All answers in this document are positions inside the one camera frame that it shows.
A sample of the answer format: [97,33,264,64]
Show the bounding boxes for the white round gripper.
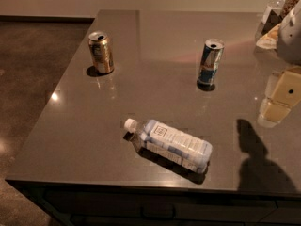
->
[257,1,301,128]

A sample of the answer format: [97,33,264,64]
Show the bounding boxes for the blue silver redbull can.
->
[197,39,225,87]

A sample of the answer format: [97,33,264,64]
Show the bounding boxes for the gold soda can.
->
[88,31,114,74]

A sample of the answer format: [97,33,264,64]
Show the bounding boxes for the crumpled snack bag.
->
[256,24,280,50]

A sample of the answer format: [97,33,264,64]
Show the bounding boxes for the clear bottle in background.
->
[255,0,286,40]

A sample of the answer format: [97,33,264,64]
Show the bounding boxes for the clear plastic water bottle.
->
[124,119,213,174]

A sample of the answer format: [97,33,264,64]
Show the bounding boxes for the dark snack container box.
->
[280,0,299,23]

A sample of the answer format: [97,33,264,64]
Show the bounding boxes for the dark cabinet drawer handle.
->
[140,204,175,219]

